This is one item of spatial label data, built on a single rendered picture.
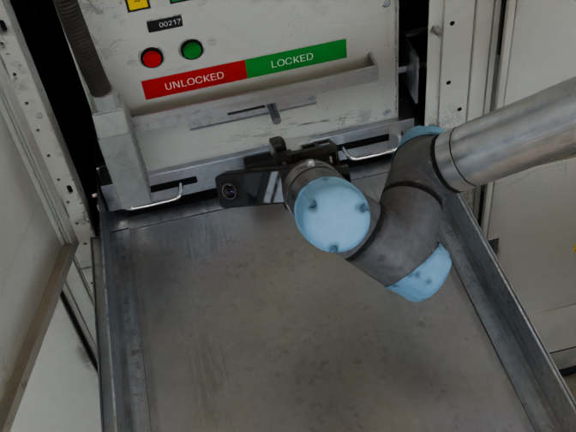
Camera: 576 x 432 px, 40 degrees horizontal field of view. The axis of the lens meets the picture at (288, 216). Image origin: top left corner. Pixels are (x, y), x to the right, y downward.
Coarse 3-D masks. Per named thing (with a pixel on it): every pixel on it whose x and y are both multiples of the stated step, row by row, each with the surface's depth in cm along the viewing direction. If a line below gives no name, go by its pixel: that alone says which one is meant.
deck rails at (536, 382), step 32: (448, 224) 128; (128, 256) 129; (480, 256) 118; (128, 288) 125; (480, 288) 118; (128, 320) 120; (512, 320) 111; (128, 352) 116; (512, 352) 110; (544, 352) 102; (128, 384) 112; (512, 384) 107; (544, 384) 104; (128, 416) 109; (544, 416) 103
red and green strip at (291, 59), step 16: (304, 48) 122; (320, 48) 123; (336, 48) 123; (224, 64) 121; (240, 64) 121; (256, 64) 122; (272, 64) 123; (288, 64) 123; (304, 64) 124; (160, 80) 120; (176, 80) 121; (192, 80) 121; (208, 80) 122; (224, 80) 123; (160, 96) 122
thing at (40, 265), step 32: (0, 64) 107; (0, 128) 113; (0, 160) 113; (0, 192) 113; (32, 192) 123; (0, 224) 113; (32, 224) 123; (64, 224) 128; (0, 256) 113; (32, 256) 123; (64, 256) 132; (0, 288) 113; (32, 288) 123; (0, 320) 113; (32, 320) 123; (0, 352) 113; (32, 352) 117; (0, 384) 113; (0, 416) 112
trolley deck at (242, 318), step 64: (192, 256) 129; (256, 256) 127; (320, 256) 126; (192, 320) 120; (256, 320) 119; (320, 320) 117; (384, 320) 116; (448, 320) 115; (192, 384) 112; (256, 384) 111; (320, 384) 110; (384, 384) 109; (448, 384) 108
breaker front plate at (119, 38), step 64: (192, 0) 112; (256, 0) 114; (320, 0) 117; (384, 0) 119; (128, 64) 117; (192, 64) 120; (320, 64) 125; (384, 64) 127; (192, 128) 128; (256, 128) 131; (320, 128) 134
